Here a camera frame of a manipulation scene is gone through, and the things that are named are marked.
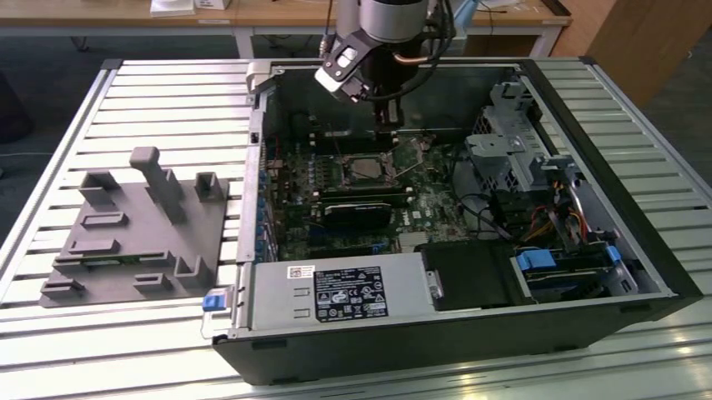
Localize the metal socket cover frame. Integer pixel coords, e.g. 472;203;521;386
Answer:
389;139;428;184

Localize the silver square CPU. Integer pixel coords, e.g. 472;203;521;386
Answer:
349;157;382;178

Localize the black plastic shroud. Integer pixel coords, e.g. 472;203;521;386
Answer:
416;240;523;313

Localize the grey metal drive cage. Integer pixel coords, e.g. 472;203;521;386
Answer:
464;81;585;193

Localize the wooden desk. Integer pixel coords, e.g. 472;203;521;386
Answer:
0;0;575;59

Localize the black RAM stick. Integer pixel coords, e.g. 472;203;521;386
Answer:
320;186;412;198
317;193;410;207

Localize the black grey PC case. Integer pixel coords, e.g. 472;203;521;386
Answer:
210;56;703;387

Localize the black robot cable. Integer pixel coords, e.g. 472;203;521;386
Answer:
356;0;461;103

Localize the yellow red wire bundle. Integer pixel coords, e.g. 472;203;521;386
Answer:
523;203;592;245

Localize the silver power supply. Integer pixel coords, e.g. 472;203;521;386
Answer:
243;258;443;331

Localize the CPU socket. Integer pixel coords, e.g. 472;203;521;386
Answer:
337;153;402;187

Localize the grey parts rack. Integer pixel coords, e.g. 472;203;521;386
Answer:
38;145;233;309

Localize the black graphics card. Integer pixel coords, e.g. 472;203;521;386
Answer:
320;202;394;229

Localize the green RAM stick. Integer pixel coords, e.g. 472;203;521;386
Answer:
81;257;143;267

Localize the wooden cabinet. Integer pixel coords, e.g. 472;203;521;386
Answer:
549;0;712;108

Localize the green motherboard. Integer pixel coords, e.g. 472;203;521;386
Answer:
261;128;475;262

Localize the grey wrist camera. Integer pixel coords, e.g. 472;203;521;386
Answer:
313;32;376;103

